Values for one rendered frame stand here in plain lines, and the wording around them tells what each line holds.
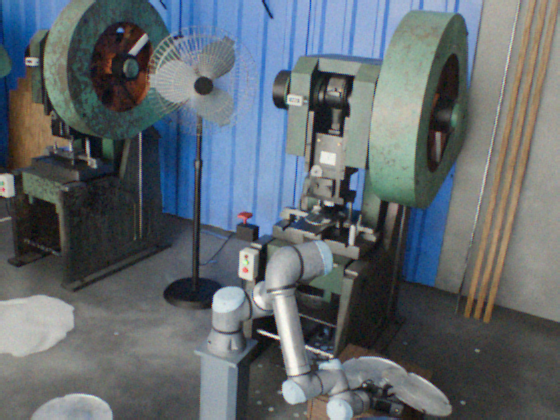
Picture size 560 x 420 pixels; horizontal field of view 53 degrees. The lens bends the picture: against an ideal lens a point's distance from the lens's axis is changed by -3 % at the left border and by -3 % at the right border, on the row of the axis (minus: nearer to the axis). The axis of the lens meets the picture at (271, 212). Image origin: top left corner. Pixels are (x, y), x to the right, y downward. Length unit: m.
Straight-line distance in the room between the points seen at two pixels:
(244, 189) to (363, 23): 1.50
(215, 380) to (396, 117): 1.20
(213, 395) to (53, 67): 1.83
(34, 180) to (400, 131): 2.38
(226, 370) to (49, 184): 1.87
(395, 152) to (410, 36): 0.44
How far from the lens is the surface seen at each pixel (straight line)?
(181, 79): 3.08
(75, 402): 2.36
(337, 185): 2.64
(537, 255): 3.83
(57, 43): 3.17
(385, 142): 2.18
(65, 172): 3.67
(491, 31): 3.64
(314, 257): 1.86
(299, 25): 3.98
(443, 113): 2.45
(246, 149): 4.27
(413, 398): 2.22
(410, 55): 2.20
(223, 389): 2.30
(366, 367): 2.42
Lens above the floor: 1.70
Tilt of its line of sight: 20 degrees down
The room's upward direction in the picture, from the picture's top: 4 degrees clockwise
